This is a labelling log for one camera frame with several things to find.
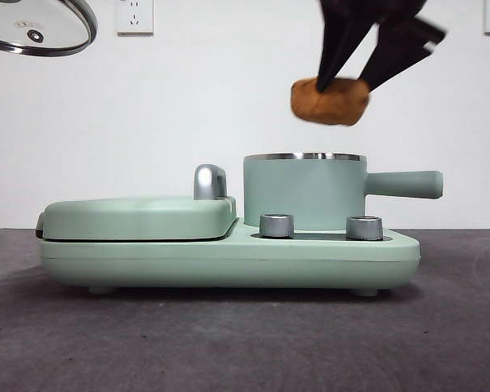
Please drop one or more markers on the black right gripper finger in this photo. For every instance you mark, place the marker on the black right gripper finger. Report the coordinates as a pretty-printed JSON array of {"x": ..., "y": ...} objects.
[
  {"x": 341, "y": 41},
  {"x": 396, "y": 49}
]

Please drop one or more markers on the brown potato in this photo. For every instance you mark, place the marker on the brown potato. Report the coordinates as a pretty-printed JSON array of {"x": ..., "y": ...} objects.
[{"x": 335, "y": 106}]

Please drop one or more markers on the glass lid with green knob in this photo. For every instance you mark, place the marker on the glass lid with green knob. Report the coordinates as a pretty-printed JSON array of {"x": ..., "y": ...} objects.
[{"x": 34, "y": 36}]

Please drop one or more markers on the silver control knob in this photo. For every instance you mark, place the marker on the silver control knob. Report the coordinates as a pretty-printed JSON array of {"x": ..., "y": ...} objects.
[
  {"x": 364, "y": 228},
  {"x": 276, "y": 225}
]

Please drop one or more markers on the mint green breakfast machine base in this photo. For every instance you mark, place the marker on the mint green breakfast machine base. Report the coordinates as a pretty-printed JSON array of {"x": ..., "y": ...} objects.
[{"x": 196, "y": 263}]

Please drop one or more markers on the mint green griddle cover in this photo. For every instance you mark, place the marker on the mint green griddle cover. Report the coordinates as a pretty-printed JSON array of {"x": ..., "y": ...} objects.
[{"x": 134, "y": 218}]

